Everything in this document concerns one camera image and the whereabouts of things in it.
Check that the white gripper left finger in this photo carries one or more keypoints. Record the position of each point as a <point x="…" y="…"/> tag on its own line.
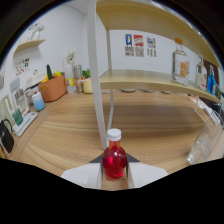
<point x="85" y="175"/>

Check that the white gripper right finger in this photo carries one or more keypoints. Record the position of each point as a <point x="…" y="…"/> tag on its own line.
<point x="146" y="174"/>

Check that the red liquid bottle white cap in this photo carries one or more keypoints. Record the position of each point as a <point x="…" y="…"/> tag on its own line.
<point x="114" y="161"/>

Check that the clear bottle orange cap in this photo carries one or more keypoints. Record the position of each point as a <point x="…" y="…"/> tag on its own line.
<point x="180" y="66"/>

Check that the green cup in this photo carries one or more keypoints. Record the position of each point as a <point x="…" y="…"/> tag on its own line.
<point x="18" y="117"/>

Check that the pale yellow cup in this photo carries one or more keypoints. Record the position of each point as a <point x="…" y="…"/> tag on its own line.
<point x="87" y="86"/>

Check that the white labelled tall cup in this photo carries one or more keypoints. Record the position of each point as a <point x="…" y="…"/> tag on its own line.
<point x="70" y="78"/>

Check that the white tray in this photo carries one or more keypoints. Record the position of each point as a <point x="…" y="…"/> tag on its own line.
<point x="25" y="124"/>

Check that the black kettle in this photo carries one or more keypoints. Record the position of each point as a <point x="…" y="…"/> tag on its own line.
<point x="6" y="136"/>

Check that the orange storage basket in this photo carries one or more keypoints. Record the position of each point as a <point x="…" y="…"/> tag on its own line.
<point x="53" y="90"/>

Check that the two-tier wooden shelf rack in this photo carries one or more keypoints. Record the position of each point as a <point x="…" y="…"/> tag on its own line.
<point x="133" y="80"/>

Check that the glass shaker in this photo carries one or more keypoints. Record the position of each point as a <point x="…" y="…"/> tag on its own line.
<point x="78" y="80"/>

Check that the green potted plant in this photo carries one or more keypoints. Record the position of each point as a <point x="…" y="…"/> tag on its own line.
<point x="86" y="73"/>

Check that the clear bottle red label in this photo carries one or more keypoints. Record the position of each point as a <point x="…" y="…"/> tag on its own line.
<point x="201" y="76"/>

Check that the red wall poster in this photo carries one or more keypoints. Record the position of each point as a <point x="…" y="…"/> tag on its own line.
<point x="138" y="45"/>

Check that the blue wall poster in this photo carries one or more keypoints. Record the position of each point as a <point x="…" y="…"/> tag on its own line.
<point x="129" y="45"/>

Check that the wooden wall shelf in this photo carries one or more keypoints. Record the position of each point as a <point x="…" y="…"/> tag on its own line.
<point x="30" y="45"/>

